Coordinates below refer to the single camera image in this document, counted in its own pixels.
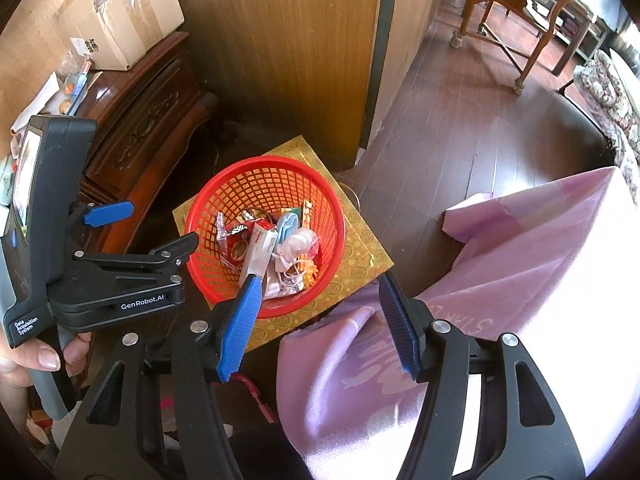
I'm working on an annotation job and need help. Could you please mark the person's left hand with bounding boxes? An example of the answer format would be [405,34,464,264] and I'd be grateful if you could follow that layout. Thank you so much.
[0,332,94,387]

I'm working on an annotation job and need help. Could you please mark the purple tablecloth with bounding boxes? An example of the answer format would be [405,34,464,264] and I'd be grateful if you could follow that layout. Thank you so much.
[276,165,640,480]

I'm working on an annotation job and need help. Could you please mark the red white candy wrapper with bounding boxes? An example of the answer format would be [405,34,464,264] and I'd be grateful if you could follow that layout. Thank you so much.
[216,211,252,267]

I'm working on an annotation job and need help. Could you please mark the pink white tissue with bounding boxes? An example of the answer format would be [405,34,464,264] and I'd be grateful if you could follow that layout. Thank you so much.
[275,229,319,262]

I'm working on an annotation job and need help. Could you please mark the carved wooden chair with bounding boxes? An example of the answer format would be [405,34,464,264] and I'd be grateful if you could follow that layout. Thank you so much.
[452,0,572,97]

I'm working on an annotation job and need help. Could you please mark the large light wooden cabinet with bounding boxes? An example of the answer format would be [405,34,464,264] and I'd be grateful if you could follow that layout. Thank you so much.
[165,0,451,172]

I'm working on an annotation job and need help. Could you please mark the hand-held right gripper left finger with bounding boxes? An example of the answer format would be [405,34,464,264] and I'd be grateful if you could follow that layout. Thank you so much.
[55,272,263,480]

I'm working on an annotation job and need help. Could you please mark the cardboard box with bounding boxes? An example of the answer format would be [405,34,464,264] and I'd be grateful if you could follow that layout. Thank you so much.
[56,0,186,72]

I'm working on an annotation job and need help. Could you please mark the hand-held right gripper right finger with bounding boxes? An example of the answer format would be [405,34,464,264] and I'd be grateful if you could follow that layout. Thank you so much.
[378,271,586,480]

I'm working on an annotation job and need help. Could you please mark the white papers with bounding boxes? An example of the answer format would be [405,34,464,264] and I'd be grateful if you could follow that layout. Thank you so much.
[10,71,104,136]

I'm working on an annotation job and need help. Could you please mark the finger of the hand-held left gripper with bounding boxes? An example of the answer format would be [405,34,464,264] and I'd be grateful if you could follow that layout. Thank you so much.
[72,234,200,283]
[67,200,135,229]

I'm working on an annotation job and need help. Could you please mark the wooden table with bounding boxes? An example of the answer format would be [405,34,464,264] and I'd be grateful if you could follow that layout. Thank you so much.
[530,0,609,79]

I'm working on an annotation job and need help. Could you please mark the white red carton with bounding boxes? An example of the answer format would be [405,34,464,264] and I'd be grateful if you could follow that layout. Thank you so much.
[239,222,279,287]

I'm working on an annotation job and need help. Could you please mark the carved dark wooden cabinet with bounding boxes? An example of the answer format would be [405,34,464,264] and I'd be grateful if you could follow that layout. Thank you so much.
[70,32,219,257]

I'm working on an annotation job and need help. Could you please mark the red plastic basket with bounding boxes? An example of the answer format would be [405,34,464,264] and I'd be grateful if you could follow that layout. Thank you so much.
[183,156,347,307]

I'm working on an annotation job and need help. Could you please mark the blue face mask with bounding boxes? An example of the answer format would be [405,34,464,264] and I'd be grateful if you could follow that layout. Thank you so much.
[276,211,302,247]

